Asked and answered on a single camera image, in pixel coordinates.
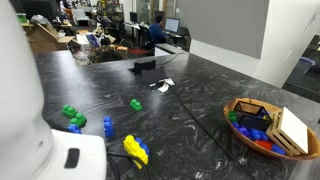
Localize white paper scrap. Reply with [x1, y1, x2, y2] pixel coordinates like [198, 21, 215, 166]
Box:
[149, 78, 175, 93]

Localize small wooden crate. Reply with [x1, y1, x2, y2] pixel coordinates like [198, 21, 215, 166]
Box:
[267, 107, 309, 156]

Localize red lego in bowl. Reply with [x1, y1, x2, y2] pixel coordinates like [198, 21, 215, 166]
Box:
[255, 140, 273, 150]

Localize black cable on table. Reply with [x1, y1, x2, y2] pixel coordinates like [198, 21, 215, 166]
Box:
[156, 53, 258, 180]

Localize small blue lego upright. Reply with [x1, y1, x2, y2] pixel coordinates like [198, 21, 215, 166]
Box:
[103, 116, 114, 137]

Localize person in blue shirt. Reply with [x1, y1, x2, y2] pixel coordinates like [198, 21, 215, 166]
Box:
[149, 16, 170, 44]

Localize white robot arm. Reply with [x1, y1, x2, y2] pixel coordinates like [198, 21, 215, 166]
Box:
[0, 0, 107, 180]

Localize green lego in bowl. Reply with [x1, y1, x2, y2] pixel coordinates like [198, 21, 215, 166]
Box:
[228, 110, 237, 122]

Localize black wire basket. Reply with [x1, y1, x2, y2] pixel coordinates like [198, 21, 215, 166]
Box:
[234, 101, 273, 131]

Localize blue legos in bowl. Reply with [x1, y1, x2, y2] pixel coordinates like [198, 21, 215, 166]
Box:
[232, 122, 286, 155]

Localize cardboard box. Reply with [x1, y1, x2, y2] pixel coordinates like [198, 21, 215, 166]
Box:
[23, 24, 73, 53]

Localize blue lego behind yellow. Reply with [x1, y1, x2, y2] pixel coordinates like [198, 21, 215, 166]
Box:
[135, 137, 150, 156]

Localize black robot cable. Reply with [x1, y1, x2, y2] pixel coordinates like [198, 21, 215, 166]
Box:
[105, 151, 150, 180]

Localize black power outlet box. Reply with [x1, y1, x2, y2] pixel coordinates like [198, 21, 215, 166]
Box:
[129, 60, 167, 84]

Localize wooden oval bowl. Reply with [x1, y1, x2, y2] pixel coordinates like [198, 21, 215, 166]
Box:
[223, 98, 320, 160]

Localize large blue lego brick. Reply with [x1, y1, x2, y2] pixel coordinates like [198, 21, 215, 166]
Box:
[68, 124, 81, 134]

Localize green lego lower left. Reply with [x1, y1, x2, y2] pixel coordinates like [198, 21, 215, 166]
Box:
[70, 113, 87, 128]

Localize yellow lego with blue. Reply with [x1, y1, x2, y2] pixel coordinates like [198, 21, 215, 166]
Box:
[123, 135, 148, 165]

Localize green lego centre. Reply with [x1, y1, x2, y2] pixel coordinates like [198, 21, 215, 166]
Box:
[130, 99, 142, 111]

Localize computer monitor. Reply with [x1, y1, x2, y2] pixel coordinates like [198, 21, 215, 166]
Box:
[165, 18, 180, 33]

